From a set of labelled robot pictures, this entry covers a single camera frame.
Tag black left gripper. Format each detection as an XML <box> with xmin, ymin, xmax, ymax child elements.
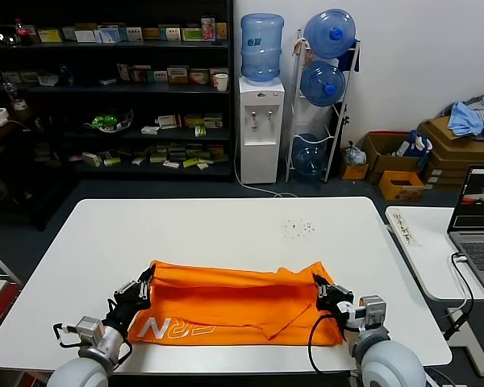
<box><xmin>104</xmin><ymin>268</ymin><xmax>154</xmax><ymax>335</ymax></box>

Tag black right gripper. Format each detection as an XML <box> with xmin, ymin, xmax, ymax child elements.
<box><xmin>312</xmin><ymin>273</ymin><xmax>354</xmax><ymax>327</ymax></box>

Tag orange t-shirt with white print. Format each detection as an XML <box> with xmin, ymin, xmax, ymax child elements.
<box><xmin>127</xmin><ymin>260</ymin><xmax>344</xmax><ymax>347</ymax></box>

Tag small dark crumb specks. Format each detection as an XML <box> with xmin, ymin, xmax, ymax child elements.
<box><xmin>281</xmin><ymin>219</ymin><xmax>318</xmax><ymax>241</ymax></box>

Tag white side table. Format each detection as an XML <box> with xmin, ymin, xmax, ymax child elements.
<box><xmin>385</xmin><ymin>206</ymin><xmax>484</xmax><ymax>378</ymax></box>

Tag small orange cardboard box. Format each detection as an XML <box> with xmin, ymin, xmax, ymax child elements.
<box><xmin>378</xmin><ymin>170</ymin><xmax>425</xmax><ymax>203</ymax></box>

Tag small yellow cardboard box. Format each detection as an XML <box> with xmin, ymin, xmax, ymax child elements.
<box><xmin>340</xmin><ymin>151</ymin><xmax>369</xmax><ymax>181</ymax></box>

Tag blue water jug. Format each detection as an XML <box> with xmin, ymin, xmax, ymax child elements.
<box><xmin>292</xmin><ymin>134</ymin><xmax>329</xmax><ymax>179</ymax></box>
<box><xmin>303</xmin><ymin>10</ymin><xmax>357</xmax><ymax>59</ymax></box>
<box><xmin>299</xmin><ymin>60</ymin><xmax>347</xmax><ymax>108</ymax></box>

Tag red and white cart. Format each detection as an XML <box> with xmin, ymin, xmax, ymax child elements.
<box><xmin>0</xmin><ymin>241</ymin><xmax>23</xmax><ymax>343</ymax></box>

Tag grey plastic bag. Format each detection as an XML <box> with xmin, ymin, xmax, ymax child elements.
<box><xmin>344</xmin><ymin>141</ymin><xmax>369</xmax><ymax>167</ymax></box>

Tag open brown cardboard box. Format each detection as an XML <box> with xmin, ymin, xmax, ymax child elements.
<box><xmin>363</xmin><ymin>131</ymin><xmax>423</xmax><ymax>185</ymax></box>

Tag white water dispenser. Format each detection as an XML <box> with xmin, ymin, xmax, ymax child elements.
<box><xmin>238</xmin><ymin>77</ymin><xmax>286</xmax><ymax>185</ymax></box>

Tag grey laptop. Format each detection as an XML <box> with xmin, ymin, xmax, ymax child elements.
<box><xmin>446</xmin><ymin>164</ymin><xmax>484</xmax><ymax>306</ymax></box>

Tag blue and white bag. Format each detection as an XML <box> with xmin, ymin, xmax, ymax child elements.
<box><xmin>395</xmin><ymin>130</ymin><xmax>434</xmax><ymax>171</ymax></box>

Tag stacked brown cardboard boxes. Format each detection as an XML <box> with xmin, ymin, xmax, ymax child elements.
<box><xmin>421</xmin><ymin>150</ymin><xmax>484</xmax><ymax>192</ymax></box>

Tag white red medicine box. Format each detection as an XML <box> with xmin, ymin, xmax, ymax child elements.
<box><xmin>157</xmin><ymin>114</ymin><xmax>184</xmax><ymax>130</ymax></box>

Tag green bowl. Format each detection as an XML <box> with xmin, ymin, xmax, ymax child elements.
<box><xmin>83</xmin><ymin>108</ymin><xmax>136</xmax><ymax>135</ymax></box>

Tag large flat cardboard box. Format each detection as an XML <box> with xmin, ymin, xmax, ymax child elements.
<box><xmin>417</xmin><ymin>117</ymin><xmax>484</xmax><ymax>155</ymax></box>

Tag light blue cloth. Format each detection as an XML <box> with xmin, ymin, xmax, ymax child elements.
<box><xmin>447</xmin><ymin>102</ymin><xmax>484</xmax><ymax>136</ymax></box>

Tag red orange medicine box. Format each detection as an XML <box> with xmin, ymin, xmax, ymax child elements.
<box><xmin>130</xmin><ymin>66</ymin><xmax>152</xmax><ymax>84</ymax></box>

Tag small bottle on white base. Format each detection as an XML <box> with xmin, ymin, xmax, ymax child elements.
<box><xmin>3</xmin><ymin>78</ymin><xmax>29</xmax><ymax>112</ymax></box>

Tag yellow white medicine box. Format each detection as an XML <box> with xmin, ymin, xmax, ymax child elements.
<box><xmin>167</xmin><ymin>66</ymin><xmax>190</xmax><ymax>85</ymax></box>

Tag blue plastic bottle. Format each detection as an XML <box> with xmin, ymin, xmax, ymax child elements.
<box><xmin>58</xmin><ymin>64</ymin><xmax>75</xmax><ymax>88</ymax></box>

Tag white orange medicine box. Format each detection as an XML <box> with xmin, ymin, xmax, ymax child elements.
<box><xmin>209</xmin><ymin>67</ymin><xmax>230</xmax><ymax>86</ymax></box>

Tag beige hanging cloth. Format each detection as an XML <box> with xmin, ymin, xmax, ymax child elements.
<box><xmin>293</xmin><ymin>33</ymin><xmax>313</xmax><ymax>68</ymax></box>

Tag black shelving unit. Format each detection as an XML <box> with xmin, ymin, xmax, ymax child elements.
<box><xmin>0</xmin><ymin>0</ymin><xmax>235</xmax><ymax>233</ymax></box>

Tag blue bottle with teal label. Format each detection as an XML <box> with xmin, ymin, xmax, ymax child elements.
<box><xmin>240</xmin><ymin>13</ymin><xmax>286</xmax><ymax>84</ymax></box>

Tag white and blue box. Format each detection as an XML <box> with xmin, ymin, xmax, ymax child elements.
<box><xmin>97</xmin><ymin>27</ymin><xmax>120</xmax><ymax>44</ymax></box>

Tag plain white medicine box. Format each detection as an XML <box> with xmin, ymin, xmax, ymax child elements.
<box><xmin>73</xmin><ymin>29</ymin><xmax>98</xmax><ymax>44</ymax></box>

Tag tall pink box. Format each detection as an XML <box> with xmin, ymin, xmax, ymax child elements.
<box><xmin>201</xmin><ymin>16</ymin><xmax>217</xmax><ymax>42</ymax></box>

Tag cola bottle red label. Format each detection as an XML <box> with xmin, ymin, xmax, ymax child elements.
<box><xmin>14</xmin><ymin>17</ymin><xmax>31</xmax><ymax>46</ymax></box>

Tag dark glass bowl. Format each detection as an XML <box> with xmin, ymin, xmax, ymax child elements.
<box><xmin>0</xmin><ymin>25</ymin><xmax>21</xmax><ymax>46</ymax></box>

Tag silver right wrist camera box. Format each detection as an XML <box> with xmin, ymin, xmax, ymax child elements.
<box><xmin>358</xmin><ymin>295</ymin><xmax>388</xmax><ymax>327</ymax></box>

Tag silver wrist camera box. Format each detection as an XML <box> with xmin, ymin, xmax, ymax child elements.
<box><xmin>358</xmin><ymin>295</ymin><xmax>388</xmax><ymax>327</ymax></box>
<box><xmin>75</xmin><ymin>316</ymin><xmax>104</xmax><ymax>343</ymax></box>

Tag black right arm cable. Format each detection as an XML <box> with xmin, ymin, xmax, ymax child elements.
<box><xmin>307</xmin><ymin>314</ymin><xmax>350</xmax><ymax>374</ymax></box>

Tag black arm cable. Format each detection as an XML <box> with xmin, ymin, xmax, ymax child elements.
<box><xmin>307</xmin><ymin>314</ymin><xmax>350</xmax><ymax>374</ymax></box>
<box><xmin>52</xmin><ymin>322</ymin><xmax>80</xmax><ymax>347</ymax></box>

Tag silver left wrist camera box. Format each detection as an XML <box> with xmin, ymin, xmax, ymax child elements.
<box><xmin>75</xmin><ymin>316</ymin><xmax>104</xmax><ymax>343</ymax></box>

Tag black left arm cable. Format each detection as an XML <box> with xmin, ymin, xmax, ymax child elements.
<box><xmin>52</xmin><ymin>322</ymin><xmax>80</xmax><ymax>347</ymax></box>

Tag white power cord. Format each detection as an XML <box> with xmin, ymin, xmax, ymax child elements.
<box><xmin>234</xmin><ymin>137</ymin><xmax>298</xmax><ymax>199</ymax></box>

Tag black laptop cable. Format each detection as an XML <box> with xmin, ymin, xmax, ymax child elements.
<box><xmin>444</xmin><ymin>252</ymin><xmax>475</xmax><ymax>342</ymax></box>

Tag white wire jug rack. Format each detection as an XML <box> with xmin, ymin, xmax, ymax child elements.
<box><xmin>286</xmin><ymin>27</ymin><xmax>362</xmax><ymax>184</ymax></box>

